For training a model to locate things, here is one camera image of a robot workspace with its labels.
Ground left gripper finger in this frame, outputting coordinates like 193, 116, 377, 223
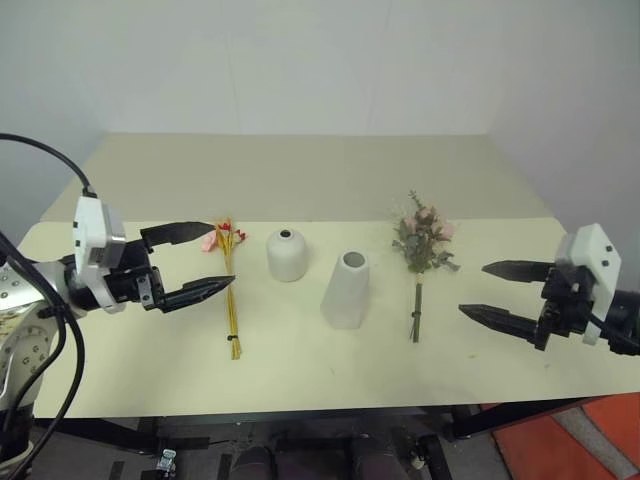
139, 221, 217, 250
160, 274, 236, 315

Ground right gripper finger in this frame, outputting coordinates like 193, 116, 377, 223
458, 303, 545, 347
481, 259, 557, 285

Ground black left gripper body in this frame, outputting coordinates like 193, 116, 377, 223
102, 238, 167, 314

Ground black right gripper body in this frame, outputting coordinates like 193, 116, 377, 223
533, 264, 597, 352

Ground round white ceramic vase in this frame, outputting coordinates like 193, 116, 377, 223
265, 228, 309, 283

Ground tall tapered white vase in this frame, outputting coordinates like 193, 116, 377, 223
319, 249, 372, 331

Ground yellow stemmed red flower bunch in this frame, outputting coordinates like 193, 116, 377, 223
201, 216, 250, 362

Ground pink flower bouquet green stems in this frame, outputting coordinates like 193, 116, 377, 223
391, 189, 461, 344

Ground orange floor mat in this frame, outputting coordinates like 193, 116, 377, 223
479, 392, 640, 480

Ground dark rounded shape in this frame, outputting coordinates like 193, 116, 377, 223
234, 444, 277, 480

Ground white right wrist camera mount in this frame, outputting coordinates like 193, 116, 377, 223
556, 223, 623, 347

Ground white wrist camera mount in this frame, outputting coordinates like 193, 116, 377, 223
71, 195, 127, 315
556, 223, 623, 347

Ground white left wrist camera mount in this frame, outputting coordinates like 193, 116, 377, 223
71, 195, 127, 315

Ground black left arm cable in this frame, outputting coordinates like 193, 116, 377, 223
0, 132, 98, 200
0, 230, 85, 480

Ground black metal table frame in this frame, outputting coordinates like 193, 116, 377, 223
29, 397, 601, 480

